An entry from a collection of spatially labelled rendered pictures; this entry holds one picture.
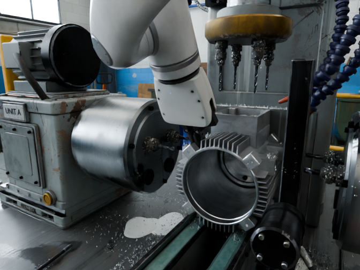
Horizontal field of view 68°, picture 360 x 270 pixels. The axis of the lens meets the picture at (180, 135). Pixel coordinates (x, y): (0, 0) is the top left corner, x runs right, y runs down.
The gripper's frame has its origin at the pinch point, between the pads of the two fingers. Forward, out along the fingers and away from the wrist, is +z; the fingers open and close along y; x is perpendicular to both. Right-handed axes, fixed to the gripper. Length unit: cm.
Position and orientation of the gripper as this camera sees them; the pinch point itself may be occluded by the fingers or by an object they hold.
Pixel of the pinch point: (196, 136)
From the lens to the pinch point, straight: 55.7
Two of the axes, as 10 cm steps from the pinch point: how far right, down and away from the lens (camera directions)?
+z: 2.5, 7.4, 6.2
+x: 4.4, -6.6, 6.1
